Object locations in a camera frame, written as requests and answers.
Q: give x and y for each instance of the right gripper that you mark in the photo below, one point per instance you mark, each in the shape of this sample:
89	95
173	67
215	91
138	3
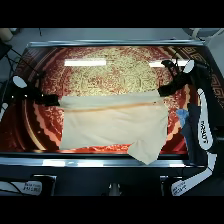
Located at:
165	89

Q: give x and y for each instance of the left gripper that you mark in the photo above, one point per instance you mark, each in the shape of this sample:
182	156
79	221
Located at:
51	100

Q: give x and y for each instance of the cream shirt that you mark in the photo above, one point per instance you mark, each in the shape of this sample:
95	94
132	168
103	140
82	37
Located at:
113	125

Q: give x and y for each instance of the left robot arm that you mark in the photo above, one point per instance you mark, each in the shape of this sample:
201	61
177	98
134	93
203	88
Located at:
27	94

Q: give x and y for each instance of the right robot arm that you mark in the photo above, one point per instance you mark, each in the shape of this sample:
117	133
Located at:
203	126

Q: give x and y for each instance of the light blue garment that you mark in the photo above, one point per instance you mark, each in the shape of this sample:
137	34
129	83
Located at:
182	116

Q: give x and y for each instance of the dark blue garment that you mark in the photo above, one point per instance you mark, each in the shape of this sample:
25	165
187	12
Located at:
192	136

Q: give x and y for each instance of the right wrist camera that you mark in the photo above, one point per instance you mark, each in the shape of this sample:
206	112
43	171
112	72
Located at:
167	64

